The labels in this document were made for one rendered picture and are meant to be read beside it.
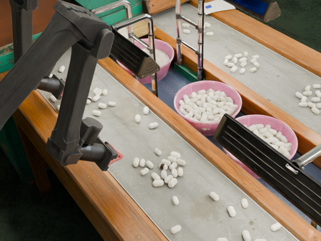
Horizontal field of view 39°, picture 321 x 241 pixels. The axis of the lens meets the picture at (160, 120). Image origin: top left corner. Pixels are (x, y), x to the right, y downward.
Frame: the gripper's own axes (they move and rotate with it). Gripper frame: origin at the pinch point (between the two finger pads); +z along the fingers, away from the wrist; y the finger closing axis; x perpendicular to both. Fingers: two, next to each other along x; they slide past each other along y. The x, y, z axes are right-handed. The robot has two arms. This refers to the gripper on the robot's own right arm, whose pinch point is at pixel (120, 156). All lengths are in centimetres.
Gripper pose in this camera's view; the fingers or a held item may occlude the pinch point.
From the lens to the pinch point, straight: 144.1
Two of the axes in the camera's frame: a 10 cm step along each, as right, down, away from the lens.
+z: 6.4, 1.7, 7.5
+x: -4.9, 8.4, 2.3
